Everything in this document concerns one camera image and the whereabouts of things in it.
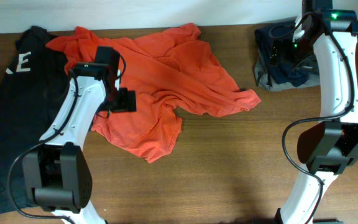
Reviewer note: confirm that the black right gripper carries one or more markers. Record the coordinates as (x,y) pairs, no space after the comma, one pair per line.
(284,44)

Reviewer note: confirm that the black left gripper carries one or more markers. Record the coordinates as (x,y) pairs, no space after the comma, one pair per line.
(127,100)

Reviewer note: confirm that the red soccer t-shirt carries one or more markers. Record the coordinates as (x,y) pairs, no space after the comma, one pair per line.
(167,70)

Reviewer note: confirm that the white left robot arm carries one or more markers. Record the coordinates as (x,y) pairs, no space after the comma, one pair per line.
(57,177)

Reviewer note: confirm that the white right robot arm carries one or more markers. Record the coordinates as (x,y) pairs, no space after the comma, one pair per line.
(326,149)

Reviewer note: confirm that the folded navy blue garment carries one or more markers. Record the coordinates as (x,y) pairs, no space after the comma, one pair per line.
(278,67)

